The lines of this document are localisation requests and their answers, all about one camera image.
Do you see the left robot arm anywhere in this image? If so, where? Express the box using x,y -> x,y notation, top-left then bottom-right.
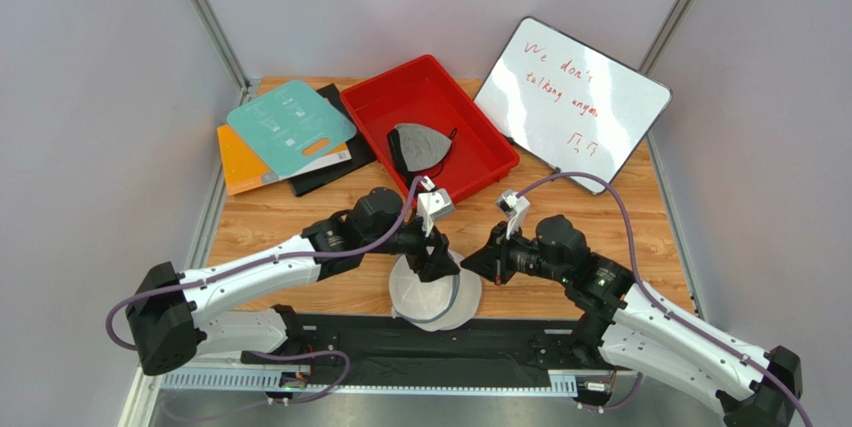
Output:
120,188 -> 460,376

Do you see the white mesh laundry bag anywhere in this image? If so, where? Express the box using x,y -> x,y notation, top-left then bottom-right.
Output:
388,256 -> 483,332

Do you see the red plastic tray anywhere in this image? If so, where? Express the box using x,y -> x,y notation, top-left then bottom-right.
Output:
341,55 -> 520,204

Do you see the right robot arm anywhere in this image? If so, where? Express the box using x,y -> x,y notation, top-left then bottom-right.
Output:
461,215 -> 803,426

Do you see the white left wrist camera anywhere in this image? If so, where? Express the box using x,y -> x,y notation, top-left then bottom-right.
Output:
416,176 -> 455,236

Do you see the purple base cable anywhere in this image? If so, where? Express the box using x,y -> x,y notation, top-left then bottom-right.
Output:
252,348 -> 353,408

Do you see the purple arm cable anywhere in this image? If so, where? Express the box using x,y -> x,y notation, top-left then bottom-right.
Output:
106,175 -> 434,352
511,171 -> 815,427

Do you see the grey black bra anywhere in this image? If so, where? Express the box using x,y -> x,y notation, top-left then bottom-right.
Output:
386,123 -> 458,194

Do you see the black folder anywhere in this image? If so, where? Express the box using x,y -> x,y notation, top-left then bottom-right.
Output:
288,84 -> 376,197

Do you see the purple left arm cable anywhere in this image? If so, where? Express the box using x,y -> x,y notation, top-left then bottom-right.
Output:
106,175 -> 434,352

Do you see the white whiteboard with writing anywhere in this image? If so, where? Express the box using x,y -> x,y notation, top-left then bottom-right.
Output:
474,16 -> 673,194

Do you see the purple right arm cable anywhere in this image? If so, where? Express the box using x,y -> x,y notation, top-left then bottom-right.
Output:
511,171 -> 815,427

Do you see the orange folder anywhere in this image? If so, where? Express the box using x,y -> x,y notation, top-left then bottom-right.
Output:
217,125 -> 352,196

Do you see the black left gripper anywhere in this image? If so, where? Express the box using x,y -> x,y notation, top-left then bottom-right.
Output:
363,208 -> 461,282

